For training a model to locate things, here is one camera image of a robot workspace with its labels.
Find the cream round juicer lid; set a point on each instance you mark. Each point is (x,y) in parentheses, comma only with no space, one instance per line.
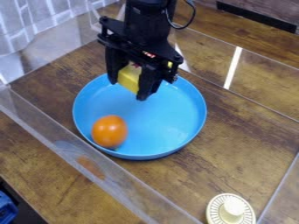
(229,209)

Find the yellow butter brick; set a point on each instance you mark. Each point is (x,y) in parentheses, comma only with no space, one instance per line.
(128,75)

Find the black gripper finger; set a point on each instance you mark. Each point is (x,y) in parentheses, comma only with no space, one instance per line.
(116,62)
(148,83)

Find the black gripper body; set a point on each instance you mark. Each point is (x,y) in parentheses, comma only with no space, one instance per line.
(141,34)

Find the clear acrylic enclosure wall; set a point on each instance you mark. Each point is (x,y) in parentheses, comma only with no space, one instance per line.
(241,63)

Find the orange tomato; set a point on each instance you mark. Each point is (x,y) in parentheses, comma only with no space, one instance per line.
(109,131)

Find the blue round tray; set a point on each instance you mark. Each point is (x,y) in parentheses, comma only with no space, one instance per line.
(163,123)

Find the blue object at corner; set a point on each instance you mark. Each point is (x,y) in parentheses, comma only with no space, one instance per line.
(8,209)

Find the grey checked curtain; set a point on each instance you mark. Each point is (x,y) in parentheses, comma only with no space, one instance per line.
(26,17)

